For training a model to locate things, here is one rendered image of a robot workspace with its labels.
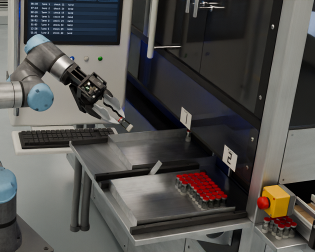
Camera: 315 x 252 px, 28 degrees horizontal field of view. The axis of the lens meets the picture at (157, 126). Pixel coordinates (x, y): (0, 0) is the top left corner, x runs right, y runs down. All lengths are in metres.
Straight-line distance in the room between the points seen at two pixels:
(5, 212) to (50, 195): 1.93
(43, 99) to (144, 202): 0.52
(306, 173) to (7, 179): 0.93
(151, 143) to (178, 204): 0.46
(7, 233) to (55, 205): 1.80
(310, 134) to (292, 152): 0.08
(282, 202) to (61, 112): 1.18
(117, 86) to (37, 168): 1.50
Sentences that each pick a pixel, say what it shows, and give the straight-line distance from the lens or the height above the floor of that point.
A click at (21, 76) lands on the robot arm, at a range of 1.88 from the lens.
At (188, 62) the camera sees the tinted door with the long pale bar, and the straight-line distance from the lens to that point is 2.36.
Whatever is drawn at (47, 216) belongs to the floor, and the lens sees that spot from 3.62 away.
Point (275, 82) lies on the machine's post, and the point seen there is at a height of 1.35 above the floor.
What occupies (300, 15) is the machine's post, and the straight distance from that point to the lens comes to 1.80.
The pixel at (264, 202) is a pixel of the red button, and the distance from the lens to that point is 1.91.
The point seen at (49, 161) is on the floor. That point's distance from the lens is 4.21.
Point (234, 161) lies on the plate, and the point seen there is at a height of 1.02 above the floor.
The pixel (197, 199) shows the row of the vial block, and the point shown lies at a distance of 2.08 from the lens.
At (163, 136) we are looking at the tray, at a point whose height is 0.89.
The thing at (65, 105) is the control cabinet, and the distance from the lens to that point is 2.72.
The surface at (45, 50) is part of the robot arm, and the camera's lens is 1.90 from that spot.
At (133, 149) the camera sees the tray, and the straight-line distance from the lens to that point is 2.41.
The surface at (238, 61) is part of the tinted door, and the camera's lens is 2.04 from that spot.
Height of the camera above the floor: 1.93
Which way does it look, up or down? 23 degrees down
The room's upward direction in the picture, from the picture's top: 6 degrees clockwise
